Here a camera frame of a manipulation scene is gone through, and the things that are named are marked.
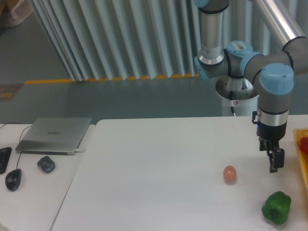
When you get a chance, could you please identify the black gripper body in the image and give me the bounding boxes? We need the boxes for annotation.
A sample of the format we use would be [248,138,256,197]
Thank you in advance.
[257,122,287,151]

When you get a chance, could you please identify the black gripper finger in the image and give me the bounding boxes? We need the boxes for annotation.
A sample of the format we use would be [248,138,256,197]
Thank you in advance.
[271,146,285,172]
[264,141,272,172]

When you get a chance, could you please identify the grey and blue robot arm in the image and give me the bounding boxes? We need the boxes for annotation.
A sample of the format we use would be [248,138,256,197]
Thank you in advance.
[194,0,308,173]

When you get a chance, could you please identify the red pepper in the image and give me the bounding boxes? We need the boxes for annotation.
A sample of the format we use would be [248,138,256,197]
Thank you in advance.
[299,137,308,154]

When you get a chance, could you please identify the green bell pepper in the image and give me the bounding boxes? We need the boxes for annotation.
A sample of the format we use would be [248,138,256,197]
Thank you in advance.
[261,191,292,225]

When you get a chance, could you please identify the yellow tray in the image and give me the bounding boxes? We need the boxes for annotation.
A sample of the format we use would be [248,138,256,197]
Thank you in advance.
[293,128,308,193]

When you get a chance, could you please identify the brown egg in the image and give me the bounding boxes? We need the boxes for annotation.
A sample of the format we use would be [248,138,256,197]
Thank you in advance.
[223,165,237,184]

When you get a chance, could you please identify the white folding partition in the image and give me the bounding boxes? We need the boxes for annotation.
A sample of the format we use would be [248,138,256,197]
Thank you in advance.
[28,0,284,82]

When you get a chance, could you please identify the silver laptop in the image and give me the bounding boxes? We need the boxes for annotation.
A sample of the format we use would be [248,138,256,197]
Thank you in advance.
[15,117,91,155]

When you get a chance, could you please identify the dark grey small case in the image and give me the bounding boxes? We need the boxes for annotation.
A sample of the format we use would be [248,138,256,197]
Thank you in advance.
[37,156,56,174]

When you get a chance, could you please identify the black computer mouse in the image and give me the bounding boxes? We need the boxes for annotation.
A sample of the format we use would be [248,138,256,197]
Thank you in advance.
[5,168,22,192]

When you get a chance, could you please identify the black keyboard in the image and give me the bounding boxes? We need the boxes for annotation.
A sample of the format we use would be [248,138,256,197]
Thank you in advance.
[0,147,12,174]

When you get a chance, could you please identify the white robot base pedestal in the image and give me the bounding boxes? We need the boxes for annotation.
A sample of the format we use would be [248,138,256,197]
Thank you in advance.
[216,75,258,116]

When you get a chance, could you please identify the black mouse cable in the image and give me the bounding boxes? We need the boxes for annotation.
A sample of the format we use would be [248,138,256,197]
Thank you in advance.
[0,122,33,170]

